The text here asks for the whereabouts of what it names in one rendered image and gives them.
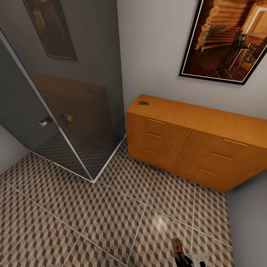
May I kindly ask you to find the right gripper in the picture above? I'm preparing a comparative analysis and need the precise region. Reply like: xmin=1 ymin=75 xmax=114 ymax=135
xmin=175 ymin=256 xmax=206 ymax=267

